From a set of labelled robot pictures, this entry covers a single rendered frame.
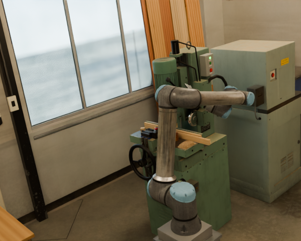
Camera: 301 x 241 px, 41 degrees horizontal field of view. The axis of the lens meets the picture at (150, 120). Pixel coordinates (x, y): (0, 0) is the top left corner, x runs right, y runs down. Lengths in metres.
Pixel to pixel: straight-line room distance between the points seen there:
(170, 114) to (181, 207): 0.55
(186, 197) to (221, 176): 1.08
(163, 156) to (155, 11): 2.33
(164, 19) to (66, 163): 1.89
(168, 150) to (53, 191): 1.99
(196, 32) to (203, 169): 2.16
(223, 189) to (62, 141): 1.64
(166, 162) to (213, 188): 0.98
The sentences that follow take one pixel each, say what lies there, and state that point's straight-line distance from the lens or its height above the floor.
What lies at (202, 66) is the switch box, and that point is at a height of 1.40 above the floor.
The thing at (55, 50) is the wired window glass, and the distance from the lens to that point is 3.97.
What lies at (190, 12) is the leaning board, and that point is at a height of 1.66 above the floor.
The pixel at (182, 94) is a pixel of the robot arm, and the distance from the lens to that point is 2.26.
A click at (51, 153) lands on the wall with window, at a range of 4.03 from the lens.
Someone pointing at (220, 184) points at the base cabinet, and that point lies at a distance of 3.40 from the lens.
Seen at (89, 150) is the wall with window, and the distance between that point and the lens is 4.25.
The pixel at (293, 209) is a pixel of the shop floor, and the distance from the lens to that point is 3.85.
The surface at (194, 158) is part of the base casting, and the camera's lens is 3.04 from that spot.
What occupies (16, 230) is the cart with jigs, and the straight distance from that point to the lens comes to 3.06.
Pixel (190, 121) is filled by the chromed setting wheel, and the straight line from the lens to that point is 3.06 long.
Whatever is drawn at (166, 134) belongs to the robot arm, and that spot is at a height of 1.19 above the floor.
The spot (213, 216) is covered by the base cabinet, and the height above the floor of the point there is 0.15.
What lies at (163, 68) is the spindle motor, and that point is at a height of 1.46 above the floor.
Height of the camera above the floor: 2.06
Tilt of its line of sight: 19 degrees down
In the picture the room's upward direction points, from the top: 7 degrees counter-clockwise
